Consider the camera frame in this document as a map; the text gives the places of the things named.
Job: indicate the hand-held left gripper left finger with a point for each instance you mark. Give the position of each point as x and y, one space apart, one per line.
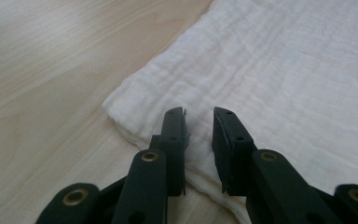
171 149

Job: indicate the white towel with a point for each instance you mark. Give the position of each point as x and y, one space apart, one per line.
276 77

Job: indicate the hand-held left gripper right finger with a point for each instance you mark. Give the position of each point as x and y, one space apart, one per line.
233 149

